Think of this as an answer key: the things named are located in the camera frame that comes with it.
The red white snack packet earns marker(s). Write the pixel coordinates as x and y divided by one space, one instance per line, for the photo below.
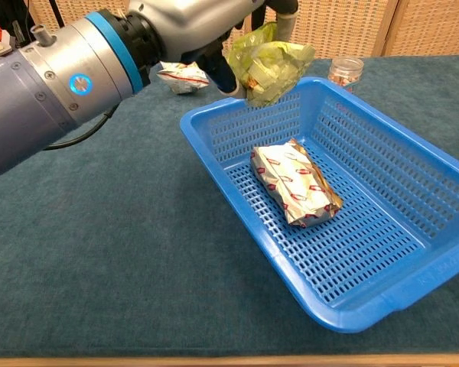
294 183

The woven wooden folding screen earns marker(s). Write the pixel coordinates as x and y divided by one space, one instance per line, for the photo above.
348 26

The black tripod stand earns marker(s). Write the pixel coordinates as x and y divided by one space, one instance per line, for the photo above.
56 11

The white printed snack bag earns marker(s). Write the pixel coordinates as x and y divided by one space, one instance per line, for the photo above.
183 78

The green crinkled snack bag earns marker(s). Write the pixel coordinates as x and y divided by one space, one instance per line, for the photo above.
271 69

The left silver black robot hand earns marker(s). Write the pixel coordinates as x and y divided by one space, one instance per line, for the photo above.
191 26

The blue perforated plastic basket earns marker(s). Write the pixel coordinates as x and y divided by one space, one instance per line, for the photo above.
367 248

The teal table cloth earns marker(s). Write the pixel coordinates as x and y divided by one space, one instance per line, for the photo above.
99 248

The clear jar with blue label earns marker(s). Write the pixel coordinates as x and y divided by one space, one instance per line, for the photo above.
346 72

